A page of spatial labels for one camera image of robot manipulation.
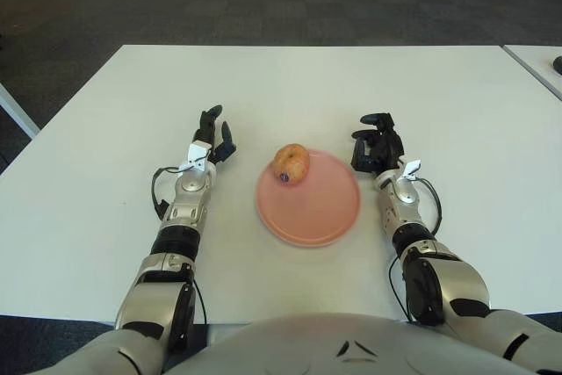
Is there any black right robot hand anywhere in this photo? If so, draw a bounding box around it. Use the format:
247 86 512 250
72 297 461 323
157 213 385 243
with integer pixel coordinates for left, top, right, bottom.
349 112 406 173

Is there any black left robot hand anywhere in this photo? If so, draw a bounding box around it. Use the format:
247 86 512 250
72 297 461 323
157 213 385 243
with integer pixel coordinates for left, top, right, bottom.
191 105 238 166

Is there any red yellow apple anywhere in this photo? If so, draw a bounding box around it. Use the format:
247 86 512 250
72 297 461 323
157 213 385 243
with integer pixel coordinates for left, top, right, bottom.
273 143 310 186

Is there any pink round plate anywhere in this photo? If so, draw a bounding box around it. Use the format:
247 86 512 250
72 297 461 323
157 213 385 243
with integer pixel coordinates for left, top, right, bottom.
256 149 362 248

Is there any grey robot torso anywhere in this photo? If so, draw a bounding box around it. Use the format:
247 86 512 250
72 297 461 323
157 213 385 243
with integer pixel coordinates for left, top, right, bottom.
162 313 528 375

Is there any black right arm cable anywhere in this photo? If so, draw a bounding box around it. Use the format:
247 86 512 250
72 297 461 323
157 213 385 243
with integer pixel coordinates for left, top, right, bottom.
416 177 443 235

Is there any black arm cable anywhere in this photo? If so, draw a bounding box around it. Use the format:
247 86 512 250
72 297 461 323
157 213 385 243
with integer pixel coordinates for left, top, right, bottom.
416 177 443 235
151 166 185 220

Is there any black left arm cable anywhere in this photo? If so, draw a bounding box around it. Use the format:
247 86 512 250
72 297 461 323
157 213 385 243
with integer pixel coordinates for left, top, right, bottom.
151 166 185 220

